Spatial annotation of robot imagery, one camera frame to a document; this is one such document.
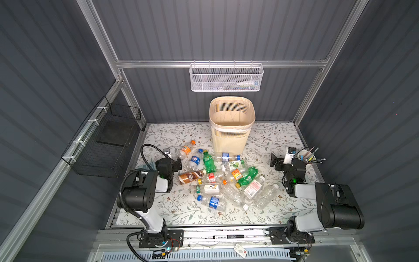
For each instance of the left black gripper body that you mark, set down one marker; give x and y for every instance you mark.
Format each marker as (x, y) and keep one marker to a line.
(174, 166)

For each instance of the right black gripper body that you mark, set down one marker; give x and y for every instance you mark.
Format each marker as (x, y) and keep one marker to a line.
(281, 167)

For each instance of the orange cap clear bottle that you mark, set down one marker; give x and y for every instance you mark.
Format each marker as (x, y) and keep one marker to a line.
(187, 149)

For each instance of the pepsi label clear bottle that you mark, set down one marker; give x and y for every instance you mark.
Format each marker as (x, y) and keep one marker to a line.
(194, 163)

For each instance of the large clear unlabeled bottle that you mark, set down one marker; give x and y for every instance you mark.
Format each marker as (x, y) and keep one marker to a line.
(263, 199)

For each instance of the pink label white cap bottle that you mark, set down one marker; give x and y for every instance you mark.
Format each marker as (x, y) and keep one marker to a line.
(254, 187)

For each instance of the green cap white label bottle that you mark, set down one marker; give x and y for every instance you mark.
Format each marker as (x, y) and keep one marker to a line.
(206, 189)

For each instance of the orange label clear bottle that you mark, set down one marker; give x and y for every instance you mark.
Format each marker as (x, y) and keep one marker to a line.
(235, 175)

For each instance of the blue cap blue label bottle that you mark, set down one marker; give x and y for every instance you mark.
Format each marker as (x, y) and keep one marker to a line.
(212, 202)

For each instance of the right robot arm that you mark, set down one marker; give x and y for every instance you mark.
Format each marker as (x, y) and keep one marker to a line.
(336, 206)

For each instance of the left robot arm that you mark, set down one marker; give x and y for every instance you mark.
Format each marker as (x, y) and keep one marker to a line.
(139, 187)

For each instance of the beige slatted waste bin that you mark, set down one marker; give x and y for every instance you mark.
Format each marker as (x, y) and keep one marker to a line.
(231, 119)

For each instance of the white pen cup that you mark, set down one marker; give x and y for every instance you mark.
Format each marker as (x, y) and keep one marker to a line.
(304, 159)

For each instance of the brown cola bottle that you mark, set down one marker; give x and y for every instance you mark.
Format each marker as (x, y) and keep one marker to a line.
(191, 176)

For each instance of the green sprite bottle yellow cap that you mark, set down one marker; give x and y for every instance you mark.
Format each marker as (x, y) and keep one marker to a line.
(209, 163)

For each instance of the red label clear bottle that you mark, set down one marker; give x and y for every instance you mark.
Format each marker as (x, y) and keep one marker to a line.
(215, 177)

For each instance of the blue label water bottle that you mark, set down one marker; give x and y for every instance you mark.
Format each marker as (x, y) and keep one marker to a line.
(226, 157)

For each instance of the white tag card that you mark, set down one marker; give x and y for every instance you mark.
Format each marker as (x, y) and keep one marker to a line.
(242, 252)

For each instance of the white tube in basket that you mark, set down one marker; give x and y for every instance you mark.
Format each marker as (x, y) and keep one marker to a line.
(248, 84)

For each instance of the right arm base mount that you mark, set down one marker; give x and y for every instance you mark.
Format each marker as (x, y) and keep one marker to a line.
(282, 236)

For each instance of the black wire basket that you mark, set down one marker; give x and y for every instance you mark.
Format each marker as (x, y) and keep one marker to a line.
(106, 145)

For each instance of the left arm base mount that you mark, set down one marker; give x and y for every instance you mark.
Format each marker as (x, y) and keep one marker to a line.
(170, 238)

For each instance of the black marker on rail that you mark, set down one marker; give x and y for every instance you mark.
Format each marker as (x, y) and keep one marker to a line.
(230, 236)

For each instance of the white wire mesh basket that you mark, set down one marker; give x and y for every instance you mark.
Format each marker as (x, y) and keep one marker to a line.
(222, 77)

